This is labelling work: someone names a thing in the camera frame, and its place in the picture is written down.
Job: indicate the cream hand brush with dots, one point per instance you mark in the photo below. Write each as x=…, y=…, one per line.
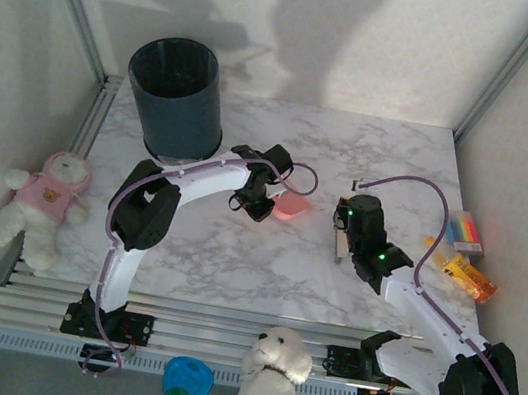
x=340, y=248

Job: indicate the pink plastic dustpan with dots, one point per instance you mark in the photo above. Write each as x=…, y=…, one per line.
x=292, y=208

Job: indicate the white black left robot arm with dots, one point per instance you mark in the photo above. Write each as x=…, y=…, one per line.
x=211, y=178

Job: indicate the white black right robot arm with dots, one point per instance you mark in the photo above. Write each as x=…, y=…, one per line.
x=427, y=311

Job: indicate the box of coloured markers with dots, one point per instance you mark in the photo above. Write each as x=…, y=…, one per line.
x=464, y=230

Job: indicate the dark round waste bin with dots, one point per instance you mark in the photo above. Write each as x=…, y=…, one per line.
x=177, y=107

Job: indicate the orange snack packet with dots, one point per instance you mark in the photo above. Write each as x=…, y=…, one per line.
x=472, y=283

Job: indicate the white plush dog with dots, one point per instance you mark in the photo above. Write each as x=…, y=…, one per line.
x=269, y=391

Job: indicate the blue heart-shaped plastic box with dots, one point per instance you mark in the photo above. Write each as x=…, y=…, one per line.
x=187, y=382

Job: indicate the white teddy in pink hoodie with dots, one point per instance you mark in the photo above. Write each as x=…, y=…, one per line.
x=41, y=193

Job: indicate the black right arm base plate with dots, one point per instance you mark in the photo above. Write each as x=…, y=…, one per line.
x=340, y=363

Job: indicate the aluminium frame base rails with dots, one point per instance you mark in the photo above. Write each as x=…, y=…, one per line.
x=200, y=334

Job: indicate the aluminium frame side rail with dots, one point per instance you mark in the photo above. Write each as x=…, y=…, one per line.
x=97, y=114

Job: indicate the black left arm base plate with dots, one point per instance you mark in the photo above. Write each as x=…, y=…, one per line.
x=140, y=329

